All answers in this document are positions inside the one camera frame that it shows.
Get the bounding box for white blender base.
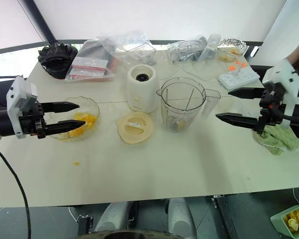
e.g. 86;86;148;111
126;64;160;114

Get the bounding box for clear measuring cup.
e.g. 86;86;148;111
197;32;222;64

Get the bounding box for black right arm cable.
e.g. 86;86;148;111
276;112;299;128

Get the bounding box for white tray with orange bits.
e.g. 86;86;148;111
217;69;261;91

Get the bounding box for clear plastic bag with yellow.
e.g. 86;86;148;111
48;96;101;143

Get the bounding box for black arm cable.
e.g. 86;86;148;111
0;75;32;239
276;112;299;128

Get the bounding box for black bracket with white face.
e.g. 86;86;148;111
247;45;260;59

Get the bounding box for cream blender lid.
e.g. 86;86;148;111
116;111;154;145

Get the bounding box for black table leg bracket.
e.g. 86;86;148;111
76;215;94;239
211;195;234;239

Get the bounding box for clear plastic bag with parts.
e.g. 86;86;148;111
167;35;208;65

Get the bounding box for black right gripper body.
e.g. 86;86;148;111
256;83;288;133

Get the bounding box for orange peels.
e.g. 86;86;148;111
282;208;299;233

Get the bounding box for grey rounded shell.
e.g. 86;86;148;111
94;201;131;234
167;197;198;239

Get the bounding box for clear blender jar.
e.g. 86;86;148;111
156;76;221;134

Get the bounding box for green towel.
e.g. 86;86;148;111
252;123;299;156

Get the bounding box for black crumpled plastic container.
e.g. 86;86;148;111
37;42;79;81

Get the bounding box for clear plastic bag with cup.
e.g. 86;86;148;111
96;30;158;67

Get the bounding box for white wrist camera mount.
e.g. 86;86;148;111
5;75;38;139
261;59;299;107

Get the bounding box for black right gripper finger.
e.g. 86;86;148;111
227;87;266;100
215;113;261;131

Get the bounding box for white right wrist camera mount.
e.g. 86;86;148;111
261;59;299;107

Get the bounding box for black window frame post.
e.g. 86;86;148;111
16;0;57;43

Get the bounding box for metal blender blade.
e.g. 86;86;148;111
168;116;181;132

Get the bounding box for clear zip bag with packets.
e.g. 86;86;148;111
64;39;117;83

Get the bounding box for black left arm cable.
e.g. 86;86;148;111
0;75;32;239

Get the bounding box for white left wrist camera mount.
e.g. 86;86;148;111
5;75;38;139

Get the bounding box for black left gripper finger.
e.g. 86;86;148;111
41;101;80;114
44;119;87;136

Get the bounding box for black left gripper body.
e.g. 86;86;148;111
18;100;49;139

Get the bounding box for orange plastic clips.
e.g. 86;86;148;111
227;61;248;72

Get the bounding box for green bin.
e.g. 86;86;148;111
270;202;299;239

